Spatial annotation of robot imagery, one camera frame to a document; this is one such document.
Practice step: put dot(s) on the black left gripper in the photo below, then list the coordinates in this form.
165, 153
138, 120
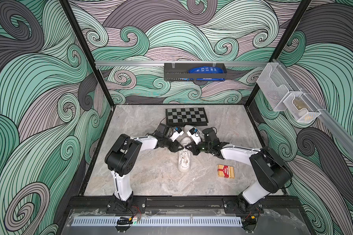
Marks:
173, 149

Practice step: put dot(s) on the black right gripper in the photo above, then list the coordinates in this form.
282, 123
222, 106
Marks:
194, 147

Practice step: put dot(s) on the white knit shoe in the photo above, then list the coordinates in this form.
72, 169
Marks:
188, 127
184, 155

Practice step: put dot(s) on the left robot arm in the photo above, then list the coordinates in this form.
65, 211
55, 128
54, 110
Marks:
123, 154

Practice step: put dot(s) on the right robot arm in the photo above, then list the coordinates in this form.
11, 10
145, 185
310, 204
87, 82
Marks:
270, 169

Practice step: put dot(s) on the black grey chessboard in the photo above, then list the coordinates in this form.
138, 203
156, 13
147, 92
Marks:
195, 116

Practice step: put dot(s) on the red yellow matchbox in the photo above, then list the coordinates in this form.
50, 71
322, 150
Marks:
225, 171

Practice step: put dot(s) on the blue oval object in tray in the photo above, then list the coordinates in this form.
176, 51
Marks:
206, 70

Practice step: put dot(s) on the clear plastic bin large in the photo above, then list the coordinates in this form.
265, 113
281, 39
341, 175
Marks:
274, 86

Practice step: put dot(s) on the clear plastic bin small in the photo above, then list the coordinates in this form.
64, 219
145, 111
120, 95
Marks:
301, 108

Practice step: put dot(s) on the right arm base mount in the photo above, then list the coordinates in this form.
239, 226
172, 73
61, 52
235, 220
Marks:
240, 206

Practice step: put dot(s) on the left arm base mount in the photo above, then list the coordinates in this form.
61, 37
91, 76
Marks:
134, 205

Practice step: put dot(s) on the black wall tray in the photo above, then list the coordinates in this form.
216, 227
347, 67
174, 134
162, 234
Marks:
179, 72

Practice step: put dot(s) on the aluminium rail back wall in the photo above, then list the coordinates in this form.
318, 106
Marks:
153, 63

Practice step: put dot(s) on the aluminium rail wall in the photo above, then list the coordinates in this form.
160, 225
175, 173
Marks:
338, 132
153, 63

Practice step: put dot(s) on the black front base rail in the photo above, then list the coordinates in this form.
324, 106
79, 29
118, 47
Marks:
173, 202

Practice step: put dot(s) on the white slotted cable duct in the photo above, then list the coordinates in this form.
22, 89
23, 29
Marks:
211, 221

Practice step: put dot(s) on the aluminium rail right wall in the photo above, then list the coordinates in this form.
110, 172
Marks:
338, 132

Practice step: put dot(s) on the black corner frame post left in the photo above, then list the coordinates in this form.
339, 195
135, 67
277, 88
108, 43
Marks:
79, 35

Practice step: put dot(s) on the black corner frame post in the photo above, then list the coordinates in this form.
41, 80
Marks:
79, 35
291, 26

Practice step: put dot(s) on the black corner frame post right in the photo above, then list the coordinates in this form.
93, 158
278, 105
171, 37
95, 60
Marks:
291, 26

